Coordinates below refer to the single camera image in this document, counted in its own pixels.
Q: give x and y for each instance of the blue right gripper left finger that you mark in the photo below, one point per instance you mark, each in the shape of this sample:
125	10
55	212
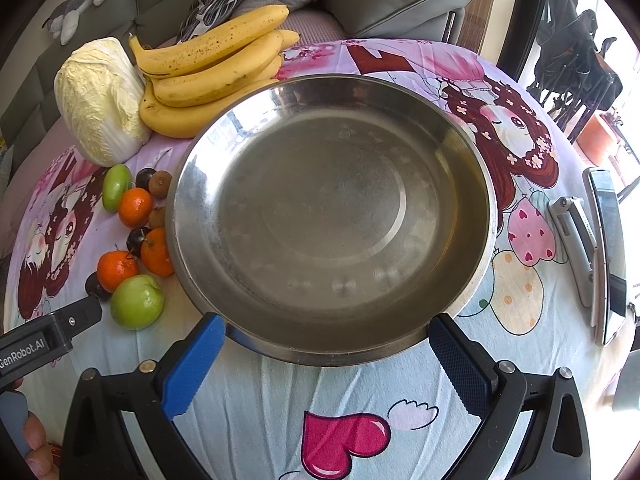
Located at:
96	442

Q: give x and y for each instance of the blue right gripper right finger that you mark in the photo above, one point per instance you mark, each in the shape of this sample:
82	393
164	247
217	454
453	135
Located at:
555	444

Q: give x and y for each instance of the round green jujube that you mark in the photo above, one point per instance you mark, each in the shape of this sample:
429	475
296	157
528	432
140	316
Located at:
137	302

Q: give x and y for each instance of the orange tangerine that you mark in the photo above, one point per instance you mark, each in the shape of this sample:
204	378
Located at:
154	253
135	207
115	267

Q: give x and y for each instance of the brown longan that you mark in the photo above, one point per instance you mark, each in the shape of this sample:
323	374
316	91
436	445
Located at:
157	218
159	184

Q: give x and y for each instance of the elongated green jujube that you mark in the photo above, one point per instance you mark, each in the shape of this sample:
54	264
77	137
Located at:
116	182

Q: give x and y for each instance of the dark cherry with stem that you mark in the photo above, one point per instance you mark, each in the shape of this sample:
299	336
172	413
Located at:
143	177

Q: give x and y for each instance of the person's left hand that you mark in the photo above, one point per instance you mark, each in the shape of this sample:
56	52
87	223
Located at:
39	458

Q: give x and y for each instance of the pink cartoon print tablecloth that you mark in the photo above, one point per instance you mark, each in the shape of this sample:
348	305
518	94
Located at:
399	418

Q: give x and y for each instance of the stainless steel round basin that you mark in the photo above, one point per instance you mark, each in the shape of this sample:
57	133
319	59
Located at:
328	218

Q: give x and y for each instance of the napa cabbage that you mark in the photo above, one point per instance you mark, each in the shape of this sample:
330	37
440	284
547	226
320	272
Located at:
98	92

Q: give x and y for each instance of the bottom yellow banana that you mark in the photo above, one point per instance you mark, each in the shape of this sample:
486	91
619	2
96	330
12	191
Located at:
187	122

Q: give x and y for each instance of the yellow banana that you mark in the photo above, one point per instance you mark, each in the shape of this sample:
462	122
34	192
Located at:
249	65
187	122

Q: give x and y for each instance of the middle yellow banana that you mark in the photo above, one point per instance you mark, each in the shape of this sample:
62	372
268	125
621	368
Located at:
249	65

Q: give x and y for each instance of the grey white plush toy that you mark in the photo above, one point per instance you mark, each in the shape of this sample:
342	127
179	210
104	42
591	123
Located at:
63	22

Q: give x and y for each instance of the black folding chair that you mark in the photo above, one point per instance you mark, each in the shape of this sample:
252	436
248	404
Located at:
571	68

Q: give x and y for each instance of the grey sofa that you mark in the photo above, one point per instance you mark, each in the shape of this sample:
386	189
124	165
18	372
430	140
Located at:
32	111

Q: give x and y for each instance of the hidden rear banana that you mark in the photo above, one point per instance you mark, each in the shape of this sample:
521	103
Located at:
290	39

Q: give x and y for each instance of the top spotted banana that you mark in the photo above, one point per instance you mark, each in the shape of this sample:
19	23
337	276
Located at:
199	52

